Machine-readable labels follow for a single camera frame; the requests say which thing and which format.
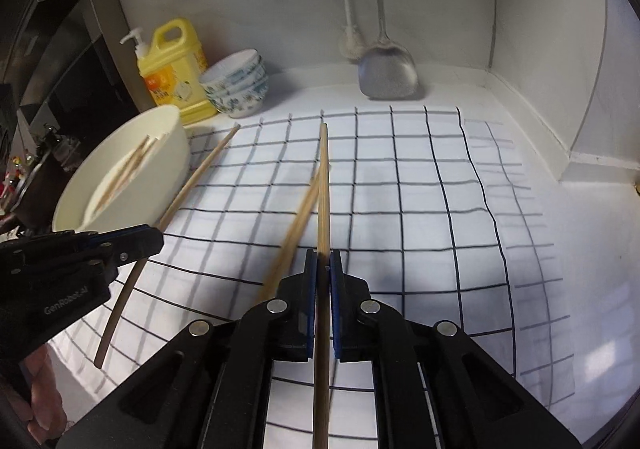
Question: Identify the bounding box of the black range hood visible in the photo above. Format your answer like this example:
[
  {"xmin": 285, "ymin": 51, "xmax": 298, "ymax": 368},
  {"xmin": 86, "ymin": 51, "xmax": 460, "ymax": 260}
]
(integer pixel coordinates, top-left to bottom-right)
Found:
[{"xmin": 0, "ymin": 0, "xmax": 157, "ymax": 140}]

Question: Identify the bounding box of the yellow dish soap pump bottle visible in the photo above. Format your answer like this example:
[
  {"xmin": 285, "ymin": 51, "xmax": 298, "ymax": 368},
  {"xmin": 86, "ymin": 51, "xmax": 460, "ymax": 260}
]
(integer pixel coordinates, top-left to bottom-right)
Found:
[{"xmin": 119, "ymin": 18, "xmax": 219, "ymax": 126}]

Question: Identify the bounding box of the blue patterned white bowl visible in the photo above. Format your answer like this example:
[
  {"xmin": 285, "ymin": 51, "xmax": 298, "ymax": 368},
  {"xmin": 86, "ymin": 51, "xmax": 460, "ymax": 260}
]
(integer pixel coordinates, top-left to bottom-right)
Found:
[
  {"xmin": 202, "ymin": 64, "xmax": 268, "ymax": 93},
  {"xmin": 205, "ymin": 76, "xmax": 270, "ymax": 103},
  {"xmin": 199, "ymin": 48, "xmax": 265, "ymax": 83},
  {"xmin": 209, "ymin": 86, "xmax": 271, "ymax": 119}
]

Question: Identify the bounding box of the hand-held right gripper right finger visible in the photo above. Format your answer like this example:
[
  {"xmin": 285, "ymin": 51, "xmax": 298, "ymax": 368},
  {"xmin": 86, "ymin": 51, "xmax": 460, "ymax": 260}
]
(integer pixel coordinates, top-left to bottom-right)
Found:
[{"xmin": 330, "ymin": 249, "xmax": 587, "ymax": 449}]

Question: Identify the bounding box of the person's left hand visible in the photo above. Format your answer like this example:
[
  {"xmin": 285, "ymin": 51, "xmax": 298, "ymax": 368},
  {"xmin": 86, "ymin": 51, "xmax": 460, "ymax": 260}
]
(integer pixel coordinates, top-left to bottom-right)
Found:
[{"xmin": 21, "ymin": 343, "xmax": 69, "ymax": 439}]

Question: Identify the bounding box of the white black checkered cloth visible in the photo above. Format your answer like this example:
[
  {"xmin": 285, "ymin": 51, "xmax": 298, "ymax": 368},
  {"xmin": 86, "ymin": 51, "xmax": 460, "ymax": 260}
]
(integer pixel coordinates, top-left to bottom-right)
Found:
[{"xmin": 50, "ymin": 105, "xmax": 574, "ymax": 449}]

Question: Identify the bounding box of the wooden chopstick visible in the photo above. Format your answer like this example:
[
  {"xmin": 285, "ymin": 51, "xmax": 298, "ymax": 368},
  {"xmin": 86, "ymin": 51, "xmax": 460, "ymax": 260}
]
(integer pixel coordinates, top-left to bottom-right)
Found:
[
  {"xmin": 102, "ymin": 138, "xmax": 158, "ymax": 207},
  {"xmin": 257, "ymin": 169, "xmax": 324, "ymax": 303},
  {"xmin": 92, "ymin": 135, "xmax": 152, "ymax": 212},
  {"xmin": 94, "ymin": 125, "xmax": 242, "ymax": 369},
  {"xmin": 89, "ymin": 149, "xmax": 146, "ymax": 217},
  {"xmin": 312, "ymin": 123, "xmax": 332, "ymax": 449}
]

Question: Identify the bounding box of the metal spatula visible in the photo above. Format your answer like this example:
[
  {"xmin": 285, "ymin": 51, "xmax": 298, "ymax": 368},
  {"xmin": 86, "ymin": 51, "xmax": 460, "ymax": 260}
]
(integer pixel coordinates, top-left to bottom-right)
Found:
[{"xmin": 357, "ymin": 0, "xmax": 420, "ymax": 100}]

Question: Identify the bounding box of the large white basin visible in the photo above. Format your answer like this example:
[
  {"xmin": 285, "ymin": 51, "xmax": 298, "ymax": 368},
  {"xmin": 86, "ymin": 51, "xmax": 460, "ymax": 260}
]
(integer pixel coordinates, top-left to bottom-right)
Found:
[{"xmin": 51, "ymin": 104, "xmax": 191, "ymax": 234}]

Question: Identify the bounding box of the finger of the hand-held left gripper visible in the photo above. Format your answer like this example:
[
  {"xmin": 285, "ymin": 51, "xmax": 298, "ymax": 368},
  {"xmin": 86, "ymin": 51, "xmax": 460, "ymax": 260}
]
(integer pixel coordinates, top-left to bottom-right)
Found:
[
  {"xmin": 75, "ymin": 224, "xmax": 157, "ymax": 246},
  {"xmin": 99, "ymin": 231, "xmax": 165, "ymax": 267}
]

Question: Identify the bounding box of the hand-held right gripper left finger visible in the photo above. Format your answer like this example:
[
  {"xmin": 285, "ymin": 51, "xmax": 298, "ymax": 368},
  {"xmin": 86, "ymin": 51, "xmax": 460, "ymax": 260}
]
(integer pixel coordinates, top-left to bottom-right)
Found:
[{"xmin": 55, "ymin": 249, "xmax": 321, "ymax": 449}]

